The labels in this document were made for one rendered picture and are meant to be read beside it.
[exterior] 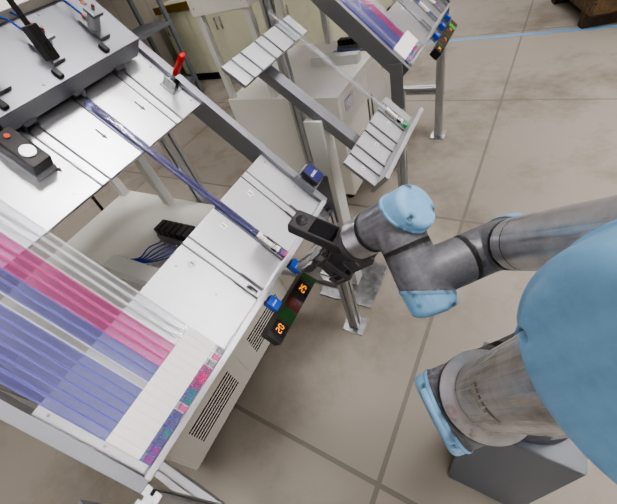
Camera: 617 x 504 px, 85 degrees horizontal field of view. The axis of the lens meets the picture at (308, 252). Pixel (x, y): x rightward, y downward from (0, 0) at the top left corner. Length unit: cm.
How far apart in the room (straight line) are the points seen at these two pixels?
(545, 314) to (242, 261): 63
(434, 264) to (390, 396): 88
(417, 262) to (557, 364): 33
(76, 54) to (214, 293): 52
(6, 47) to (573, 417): 88
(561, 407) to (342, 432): 114
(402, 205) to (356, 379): 97
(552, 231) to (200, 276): 58
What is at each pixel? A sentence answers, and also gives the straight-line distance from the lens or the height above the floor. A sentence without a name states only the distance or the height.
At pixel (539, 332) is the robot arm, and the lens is 19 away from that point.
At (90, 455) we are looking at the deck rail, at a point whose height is 79.
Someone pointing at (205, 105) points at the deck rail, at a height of 98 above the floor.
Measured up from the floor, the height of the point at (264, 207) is 80.
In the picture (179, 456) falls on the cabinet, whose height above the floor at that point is 20.
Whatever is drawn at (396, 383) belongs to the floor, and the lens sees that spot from 136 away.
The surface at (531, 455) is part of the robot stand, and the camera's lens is 78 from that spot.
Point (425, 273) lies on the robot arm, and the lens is 51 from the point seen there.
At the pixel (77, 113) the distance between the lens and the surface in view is 85.
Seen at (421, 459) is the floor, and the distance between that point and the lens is 129.
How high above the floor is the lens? 127
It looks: 46 degrees down
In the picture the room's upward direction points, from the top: 20 degrees counter-clockwise
